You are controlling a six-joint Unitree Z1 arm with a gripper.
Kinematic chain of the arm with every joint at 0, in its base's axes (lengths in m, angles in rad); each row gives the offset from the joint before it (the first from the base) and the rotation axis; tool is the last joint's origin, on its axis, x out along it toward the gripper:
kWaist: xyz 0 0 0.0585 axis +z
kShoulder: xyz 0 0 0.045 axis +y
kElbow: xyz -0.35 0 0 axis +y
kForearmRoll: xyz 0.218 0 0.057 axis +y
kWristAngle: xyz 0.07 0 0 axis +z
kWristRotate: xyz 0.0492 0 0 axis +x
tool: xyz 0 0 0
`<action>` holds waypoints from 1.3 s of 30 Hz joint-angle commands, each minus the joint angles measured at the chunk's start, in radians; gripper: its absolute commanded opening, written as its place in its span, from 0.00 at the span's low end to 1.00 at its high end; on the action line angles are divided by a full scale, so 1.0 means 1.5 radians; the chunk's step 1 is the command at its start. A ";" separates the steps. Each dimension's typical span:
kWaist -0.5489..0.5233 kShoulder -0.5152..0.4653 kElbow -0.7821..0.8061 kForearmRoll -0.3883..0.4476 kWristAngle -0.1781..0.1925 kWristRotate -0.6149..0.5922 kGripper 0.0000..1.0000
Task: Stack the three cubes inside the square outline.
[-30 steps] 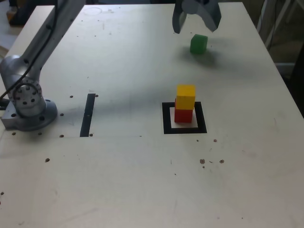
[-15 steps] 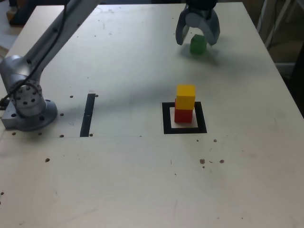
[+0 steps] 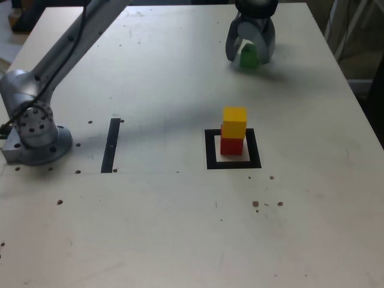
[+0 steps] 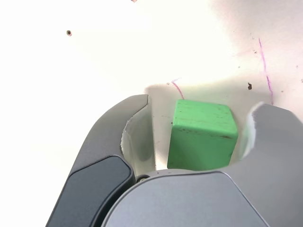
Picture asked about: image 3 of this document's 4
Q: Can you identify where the white chair frame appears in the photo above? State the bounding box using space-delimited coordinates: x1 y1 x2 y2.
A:
332 0 384 61

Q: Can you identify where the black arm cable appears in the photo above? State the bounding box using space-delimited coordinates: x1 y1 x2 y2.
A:
0 0 89 142

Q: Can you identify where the black tape square outline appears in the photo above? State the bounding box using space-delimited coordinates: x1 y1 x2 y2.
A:
204 128 262 170

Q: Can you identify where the green cube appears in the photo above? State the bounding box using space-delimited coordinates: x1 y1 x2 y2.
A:
239 43 260 69

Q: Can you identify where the black tape strip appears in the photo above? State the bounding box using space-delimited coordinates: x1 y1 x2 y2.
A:
100 118 121 174

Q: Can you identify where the red cube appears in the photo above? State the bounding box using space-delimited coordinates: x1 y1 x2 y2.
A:
220 123 244 156

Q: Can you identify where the yellow cube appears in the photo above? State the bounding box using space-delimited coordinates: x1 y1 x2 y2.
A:
222 107 248 139

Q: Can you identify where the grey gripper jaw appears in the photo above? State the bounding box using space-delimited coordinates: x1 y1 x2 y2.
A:
236 17 277 65
225 11 245 62

